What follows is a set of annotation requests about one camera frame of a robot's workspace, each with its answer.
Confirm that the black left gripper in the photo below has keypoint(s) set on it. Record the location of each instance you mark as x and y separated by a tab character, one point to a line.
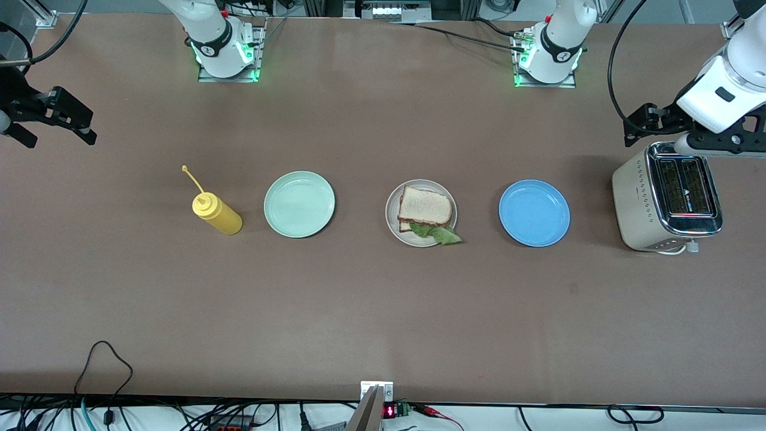
665	119

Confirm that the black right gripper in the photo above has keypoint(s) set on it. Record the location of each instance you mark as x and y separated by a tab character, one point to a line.
17	99

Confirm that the yellow mustard squeeze bottle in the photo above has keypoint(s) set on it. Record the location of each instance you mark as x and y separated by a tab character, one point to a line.
218	214

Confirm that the green lettuce leaf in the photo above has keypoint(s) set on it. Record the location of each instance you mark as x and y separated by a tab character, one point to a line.
440	234

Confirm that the toasted bread slice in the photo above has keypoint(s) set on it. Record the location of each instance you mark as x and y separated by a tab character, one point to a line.
425	206
404	227

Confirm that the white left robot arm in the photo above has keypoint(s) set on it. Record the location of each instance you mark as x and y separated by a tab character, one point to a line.
736	72

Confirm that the blue plate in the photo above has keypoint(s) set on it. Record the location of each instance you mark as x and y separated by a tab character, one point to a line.
534	213

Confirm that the pale green plate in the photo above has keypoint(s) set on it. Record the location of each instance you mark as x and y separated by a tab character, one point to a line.
299	205

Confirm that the beige plate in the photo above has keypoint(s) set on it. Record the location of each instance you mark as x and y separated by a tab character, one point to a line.
392	209

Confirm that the beige chrome toaster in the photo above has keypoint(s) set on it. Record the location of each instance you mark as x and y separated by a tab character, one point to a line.
634	203

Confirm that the control box with lights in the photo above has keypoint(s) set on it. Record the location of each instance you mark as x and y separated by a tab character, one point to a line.
389	11

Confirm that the red display circuit board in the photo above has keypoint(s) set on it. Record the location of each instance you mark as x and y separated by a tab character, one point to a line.
390	412

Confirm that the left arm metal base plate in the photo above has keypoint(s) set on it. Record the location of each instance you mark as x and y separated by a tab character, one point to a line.
550	85

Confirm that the aluminium frame profile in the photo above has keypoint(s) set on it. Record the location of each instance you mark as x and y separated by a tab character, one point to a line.
46	15

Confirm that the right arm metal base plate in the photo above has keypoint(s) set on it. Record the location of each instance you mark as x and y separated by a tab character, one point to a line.
261	54

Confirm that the silver camera mount bracket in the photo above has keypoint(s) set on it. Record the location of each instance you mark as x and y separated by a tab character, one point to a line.
386	392

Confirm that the grey camera pole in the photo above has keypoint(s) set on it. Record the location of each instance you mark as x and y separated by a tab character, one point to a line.
366	416

